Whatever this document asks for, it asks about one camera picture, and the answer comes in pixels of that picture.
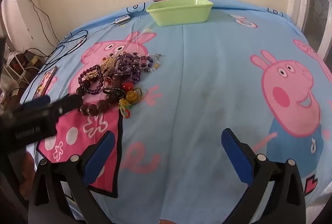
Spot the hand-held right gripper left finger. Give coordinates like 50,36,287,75
28,130,116,224

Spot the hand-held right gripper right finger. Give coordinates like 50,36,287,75
221,128,306,224

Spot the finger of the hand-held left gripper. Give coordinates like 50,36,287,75
51,94,84,117
23,95,52,111

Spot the purple bead bracelet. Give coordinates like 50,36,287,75
77,64,105,96

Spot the heap of mixed jewelry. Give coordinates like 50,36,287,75
76,50,166,118

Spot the green plastic basin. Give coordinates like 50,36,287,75
146,0,214,27

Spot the smartphone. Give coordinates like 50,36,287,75
33,66,58,98

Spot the blue cartoon pig bedsheet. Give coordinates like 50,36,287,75
19,0,332,224

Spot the white charger device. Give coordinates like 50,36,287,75
114,15,132,26

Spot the white wire rack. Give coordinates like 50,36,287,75
5,50,30,85

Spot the black cable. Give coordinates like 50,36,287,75
21,29,89,105

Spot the white charging cable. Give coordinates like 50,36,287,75
63,22,117,46

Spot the thin wall cable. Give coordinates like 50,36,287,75
18,0,61,48

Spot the white window frame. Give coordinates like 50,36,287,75
286,0,332,61

